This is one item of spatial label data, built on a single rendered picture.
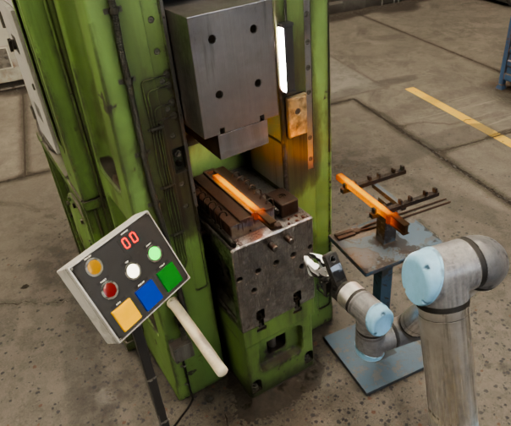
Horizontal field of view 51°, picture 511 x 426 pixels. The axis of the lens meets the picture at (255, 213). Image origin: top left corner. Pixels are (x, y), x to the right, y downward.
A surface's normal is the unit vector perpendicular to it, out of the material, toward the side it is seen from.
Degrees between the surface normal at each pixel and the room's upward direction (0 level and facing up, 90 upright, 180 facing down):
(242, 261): 90
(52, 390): 0
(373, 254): 0
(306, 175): 90
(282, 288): 90
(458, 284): 71
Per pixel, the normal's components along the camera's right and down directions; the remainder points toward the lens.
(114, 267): 0.68, -0.19
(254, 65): 0.52, 0.44
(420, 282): -0.96, 0.12
